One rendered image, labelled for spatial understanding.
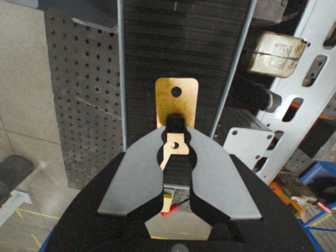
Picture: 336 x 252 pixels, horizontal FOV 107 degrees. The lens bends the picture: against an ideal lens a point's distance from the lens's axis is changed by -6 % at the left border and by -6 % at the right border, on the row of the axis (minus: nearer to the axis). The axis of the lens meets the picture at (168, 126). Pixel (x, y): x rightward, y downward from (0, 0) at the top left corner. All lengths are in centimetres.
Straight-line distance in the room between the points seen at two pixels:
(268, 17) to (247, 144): 22
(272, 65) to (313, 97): 22
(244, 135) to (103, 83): 63
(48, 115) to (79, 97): 129
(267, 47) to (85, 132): 87
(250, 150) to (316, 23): 30
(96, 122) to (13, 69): 143
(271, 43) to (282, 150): 36
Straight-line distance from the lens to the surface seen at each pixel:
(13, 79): 218
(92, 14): 50
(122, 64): 18
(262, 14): 28
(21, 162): 287
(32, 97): 211
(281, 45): 32
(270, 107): 30
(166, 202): 34
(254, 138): 32
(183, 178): 28
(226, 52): 19
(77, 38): 78
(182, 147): 15
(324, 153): 62
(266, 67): 31
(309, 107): 52
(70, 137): 99
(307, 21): 44
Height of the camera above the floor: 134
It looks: 61 degrees down
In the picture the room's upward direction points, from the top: 176 degrees counter-clockwise
